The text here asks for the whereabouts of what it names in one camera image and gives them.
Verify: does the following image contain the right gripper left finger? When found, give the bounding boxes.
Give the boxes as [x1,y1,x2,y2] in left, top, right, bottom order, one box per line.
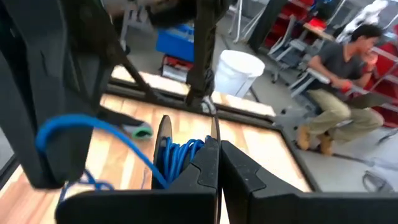
[55,136,220,224]

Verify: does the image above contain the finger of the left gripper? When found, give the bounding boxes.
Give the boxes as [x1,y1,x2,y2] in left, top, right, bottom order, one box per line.
[0,0,97,190]
[63,0,126,108]

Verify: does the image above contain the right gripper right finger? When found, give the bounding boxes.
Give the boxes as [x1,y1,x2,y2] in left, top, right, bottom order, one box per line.
[220,139,398,224]

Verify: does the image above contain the blue cord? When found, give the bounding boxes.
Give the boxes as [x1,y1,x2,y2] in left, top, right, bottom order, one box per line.
[34,113,218,203]

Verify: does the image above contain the blue wire spool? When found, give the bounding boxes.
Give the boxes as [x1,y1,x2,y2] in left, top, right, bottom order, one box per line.
[151,114,222,190]

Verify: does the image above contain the black work glove green cuff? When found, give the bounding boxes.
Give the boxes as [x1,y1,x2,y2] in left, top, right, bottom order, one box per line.
[98,105,154,140]

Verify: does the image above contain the blue plastic tub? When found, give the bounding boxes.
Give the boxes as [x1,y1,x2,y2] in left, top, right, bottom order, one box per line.
[155,24,195,63]

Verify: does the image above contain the red and grey crate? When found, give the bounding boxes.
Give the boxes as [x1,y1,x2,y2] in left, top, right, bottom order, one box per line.
[160,55,194,84]

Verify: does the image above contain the dark laptop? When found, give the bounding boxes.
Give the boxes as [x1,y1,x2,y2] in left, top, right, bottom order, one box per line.
[344,92,396,110]

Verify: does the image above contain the person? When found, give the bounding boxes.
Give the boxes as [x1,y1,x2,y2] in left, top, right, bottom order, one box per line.
[296,24,386,156]

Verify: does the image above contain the white trash bin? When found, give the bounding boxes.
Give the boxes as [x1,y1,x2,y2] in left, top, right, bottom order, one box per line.
[213,49,266,99]

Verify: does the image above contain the white metal stand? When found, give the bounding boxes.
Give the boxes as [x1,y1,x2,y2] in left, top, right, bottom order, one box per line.
[228,0,269,44]

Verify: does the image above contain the grey office chair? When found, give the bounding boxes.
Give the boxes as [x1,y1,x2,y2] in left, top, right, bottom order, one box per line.
[267,14,308,84]

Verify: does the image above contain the black partition panel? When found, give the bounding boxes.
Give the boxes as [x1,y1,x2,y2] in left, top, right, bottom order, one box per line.
[248,0,289,53]

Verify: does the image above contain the wooden desk with red bin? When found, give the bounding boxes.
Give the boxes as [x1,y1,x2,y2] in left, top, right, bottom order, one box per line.
[302,17,336,42]

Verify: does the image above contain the shelf rack red blue bins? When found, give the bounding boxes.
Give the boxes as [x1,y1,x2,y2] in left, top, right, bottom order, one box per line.
[264,0,317,49]

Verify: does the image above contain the black coiled cable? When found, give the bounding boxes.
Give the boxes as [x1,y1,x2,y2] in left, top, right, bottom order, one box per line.
[361,170,395,194]

